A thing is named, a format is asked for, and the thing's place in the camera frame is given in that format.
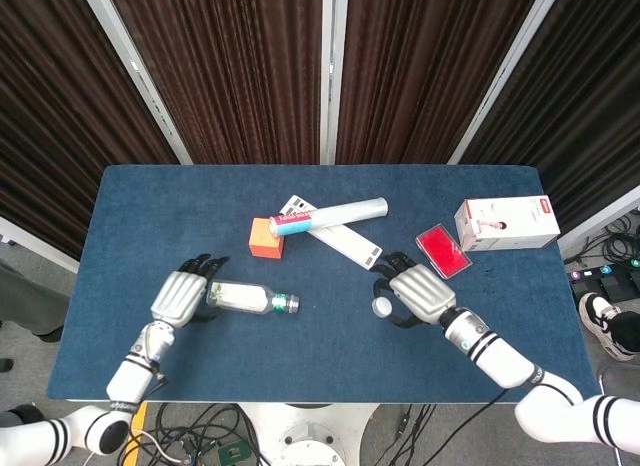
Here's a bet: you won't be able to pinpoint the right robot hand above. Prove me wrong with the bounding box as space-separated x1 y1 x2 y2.
369 251 458 330

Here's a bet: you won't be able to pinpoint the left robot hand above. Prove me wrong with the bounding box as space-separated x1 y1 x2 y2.
149 253 232 330

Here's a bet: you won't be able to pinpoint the transparent plastic bottle green label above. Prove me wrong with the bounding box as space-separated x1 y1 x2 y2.
206 280 302 317

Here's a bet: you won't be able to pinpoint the red ink pad clear case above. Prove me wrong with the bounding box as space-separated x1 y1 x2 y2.
414 222 474 279

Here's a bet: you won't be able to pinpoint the white flat rectangular box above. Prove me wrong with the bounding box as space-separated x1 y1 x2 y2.
277 194 384 272

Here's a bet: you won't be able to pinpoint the orange foam cube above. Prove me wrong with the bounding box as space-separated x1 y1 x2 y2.
248 217 286 260

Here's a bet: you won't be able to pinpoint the white cling wrap tube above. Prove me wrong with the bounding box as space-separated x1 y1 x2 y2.
268 196 390 238

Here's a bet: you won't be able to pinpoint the white printed cardboard box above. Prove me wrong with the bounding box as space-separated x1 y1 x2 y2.
453 195 562 253

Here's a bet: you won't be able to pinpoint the blue fabric table cover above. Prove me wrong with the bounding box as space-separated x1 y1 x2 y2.
47 164 602 404

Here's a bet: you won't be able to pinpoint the grey trouser leg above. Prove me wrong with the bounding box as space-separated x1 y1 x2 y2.
0 262 72 343

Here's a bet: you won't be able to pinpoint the green circuit board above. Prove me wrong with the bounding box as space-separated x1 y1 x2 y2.
217 441 252 466

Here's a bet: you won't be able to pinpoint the white and black sneaker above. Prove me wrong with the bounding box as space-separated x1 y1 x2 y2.
578 291 637 363

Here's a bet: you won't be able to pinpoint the black foot pedal unit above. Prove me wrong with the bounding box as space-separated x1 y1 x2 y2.
563 259 640 308

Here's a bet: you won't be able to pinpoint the black trouser leg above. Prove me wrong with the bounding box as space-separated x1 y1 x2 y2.
608 309 640 356

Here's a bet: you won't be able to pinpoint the brown pleated curtain panel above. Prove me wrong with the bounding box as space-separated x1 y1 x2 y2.
106 0 327 166
0 0 180 261
458 0 640 233
335 0 545 166

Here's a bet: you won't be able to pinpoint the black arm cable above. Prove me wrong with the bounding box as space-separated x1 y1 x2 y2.
433 384 512 466

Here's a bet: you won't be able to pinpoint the black cable with inline box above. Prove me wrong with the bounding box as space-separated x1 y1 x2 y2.
382 402 439 466

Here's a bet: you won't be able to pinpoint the black floor cable bundle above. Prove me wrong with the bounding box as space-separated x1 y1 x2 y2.
133 402 269 466

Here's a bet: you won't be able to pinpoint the white partition post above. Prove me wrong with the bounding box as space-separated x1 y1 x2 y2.
0 214 81 275
78 0 194 166
556 184 640 258
446 0 574 166
319 0 350 166

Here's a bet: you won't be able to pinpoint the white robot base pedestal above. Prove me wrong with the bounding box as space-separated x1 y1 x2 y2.
238 401 382 466

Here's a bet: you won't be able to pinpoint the black coiled cables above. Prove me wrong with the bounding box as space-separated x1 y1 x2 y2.
593 210 640 268

